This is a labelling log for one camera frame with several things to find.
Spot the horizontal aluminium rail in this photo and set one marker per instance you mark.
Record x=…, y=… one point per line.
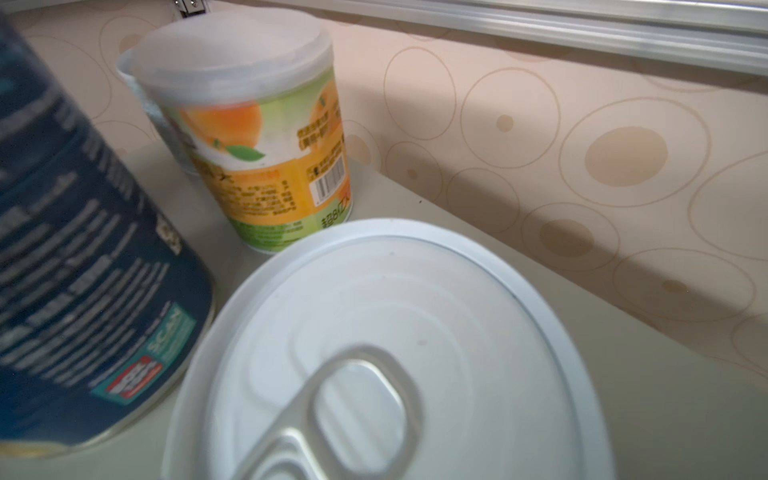
x=725, y=35

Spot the grey metal cabinet box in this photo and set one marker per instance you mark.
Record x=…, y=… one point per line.
x=671, y=413

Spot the green orange label can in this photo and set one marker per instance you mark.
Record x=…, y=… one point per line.
x=251, y=96

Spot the blue label can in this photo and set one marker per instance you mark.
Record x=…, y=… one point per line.
x=102, y=301

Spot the yellow label white-lid can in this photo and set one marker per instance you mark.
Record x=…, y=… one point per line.
x=387, y=349

